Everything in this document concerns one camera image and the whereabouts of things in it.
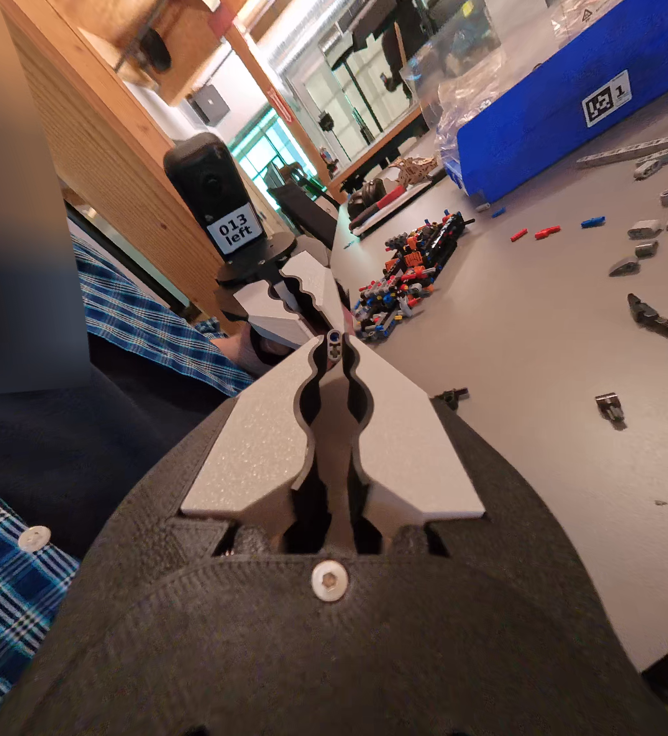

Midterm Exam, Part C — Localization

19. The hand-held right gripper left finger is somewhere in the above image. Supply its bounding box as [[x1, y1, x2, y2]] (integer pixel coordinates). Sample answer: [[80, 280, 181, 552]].
[[179, 335, 327, 534]]

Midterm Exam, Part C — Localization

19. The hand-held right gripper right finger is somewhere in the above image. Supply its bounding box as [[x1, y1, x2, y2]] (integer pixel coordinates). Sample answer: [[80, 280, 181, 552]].
[[344, 332, 488, 534]]

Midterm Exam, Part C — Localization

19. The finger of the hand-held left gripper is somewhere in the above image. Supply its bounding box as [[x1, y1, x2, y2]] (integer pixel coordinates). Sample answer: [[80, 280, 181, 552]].
[[232, 281, 315, 350], [281, 252, 347, 338]]

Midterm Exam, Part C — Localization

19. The person's left forearm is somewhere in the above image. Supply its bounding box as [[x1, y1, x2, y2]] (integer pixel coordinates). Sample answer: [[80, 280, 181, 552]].
[[72, 236, 254, 398]]

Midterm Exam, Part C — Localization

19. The multicoloured lego technic model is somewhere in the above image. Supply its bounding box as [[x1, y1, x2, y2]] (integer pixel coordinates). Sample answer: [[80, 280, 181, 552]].
[[352, 210, 475, 344]]

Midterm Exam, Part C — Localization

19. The black lego lever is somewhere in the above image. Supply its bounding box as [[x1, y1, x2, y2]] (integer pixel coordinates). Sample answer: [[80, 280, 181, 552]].
[[627, 293, 668, 350]]

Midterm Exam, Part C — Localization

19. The person's left hand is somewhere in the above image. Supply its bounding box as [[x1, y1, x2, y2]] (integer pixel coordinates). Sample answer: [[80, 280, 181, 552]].
[[212, 324, 281, 378]]

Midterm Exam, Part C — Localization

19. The black chair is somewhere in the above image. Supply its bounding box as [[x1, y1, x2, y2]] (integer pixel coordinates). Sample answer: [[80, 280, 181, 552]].
[[268, 179, 340, 251]]

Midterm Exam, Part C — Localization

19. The white sheet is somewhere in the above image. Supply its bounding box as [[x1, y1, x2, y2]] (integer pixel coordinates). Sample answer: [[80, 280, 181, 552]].
[[350, 172, 450, 238]]

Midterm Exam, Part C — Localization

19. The black round object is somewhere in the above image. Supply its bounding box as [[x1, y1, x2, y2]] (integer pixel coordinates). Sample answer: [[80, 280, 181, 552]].
[[348, 178, 391, 219]]

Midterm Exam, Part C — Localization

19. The wooden puzzle model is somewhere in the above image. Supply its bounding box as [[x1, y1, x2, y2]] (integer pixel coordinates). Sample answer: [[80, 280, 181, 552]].
[[388, 155, 445, 187]]

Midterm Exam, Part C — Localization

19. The wooden background table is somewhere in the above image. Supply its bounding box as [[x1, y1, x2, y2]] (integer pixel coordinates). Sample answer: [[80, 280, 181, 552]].
[[328, 106, 429, 191]]

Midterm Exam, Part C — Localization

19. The dark navy clothing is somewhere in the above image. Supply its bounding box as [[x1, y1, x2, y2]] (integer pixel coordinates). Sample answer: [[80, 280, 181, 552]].
[[0, 333, 237, 561]]

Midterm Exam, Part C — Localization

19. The clear plastic bag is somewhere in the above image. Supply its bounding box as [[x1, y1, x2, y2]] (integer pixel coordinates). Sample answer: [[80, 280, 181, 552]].
[[400, 17, 510, 151]]

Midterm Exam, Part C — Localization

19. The blue plastic bin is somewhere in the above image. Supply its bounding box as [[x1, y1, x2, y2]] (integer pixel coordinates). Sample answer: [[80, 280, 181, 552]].
[[455, 0, 668, 199]]

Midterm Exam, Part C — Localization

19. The blue plaid shirt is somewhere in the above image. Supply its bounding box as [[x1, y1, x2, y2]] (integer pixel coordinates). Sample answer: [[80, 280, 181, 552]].
[[0, 471, 80, 736]]

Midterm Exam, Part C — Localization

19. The grey wall box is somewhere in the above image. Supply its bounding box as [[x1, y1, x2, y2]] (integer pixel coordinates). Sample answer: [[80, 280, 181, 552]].
[[187, 83, 232, 126]]

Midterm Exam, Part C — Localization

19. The red wall sign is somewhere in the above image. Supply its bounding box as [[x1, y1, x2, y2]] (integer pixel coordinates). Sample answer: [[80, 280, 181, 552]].
[[265, 80, 295, 124]]

